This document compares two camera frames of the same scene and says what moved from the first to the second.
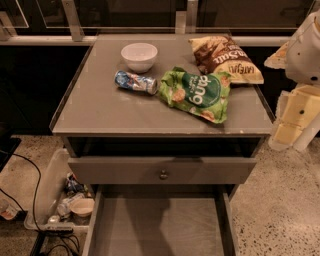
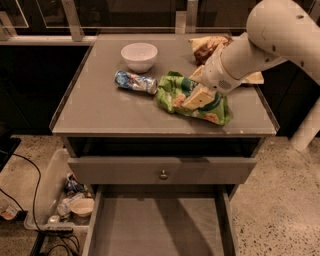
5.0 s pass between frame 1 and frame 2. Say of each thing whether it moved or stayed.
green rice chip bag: moved
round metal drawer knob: stayed
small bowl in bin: stayed
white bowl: stayed
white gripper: moved
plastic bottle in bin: stayed
